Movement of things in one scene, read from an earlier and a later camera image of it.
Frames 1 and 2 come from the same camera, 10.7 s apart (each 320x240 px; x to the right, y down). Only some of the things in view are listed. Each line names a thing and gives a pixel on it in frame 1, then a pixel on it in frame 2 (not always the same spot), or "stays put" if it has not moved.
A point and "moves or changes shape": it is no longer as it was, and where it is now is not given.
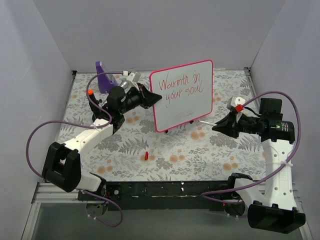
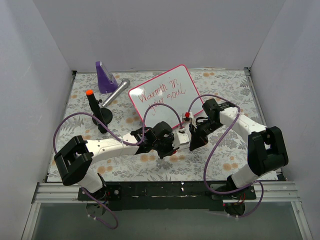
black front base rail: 163,195 stays put
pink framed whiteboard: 187,92 moves or changes shape
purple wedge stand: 105,80 stays put
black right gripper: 233,125 to 200,128
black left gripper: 144,96 to 169,144
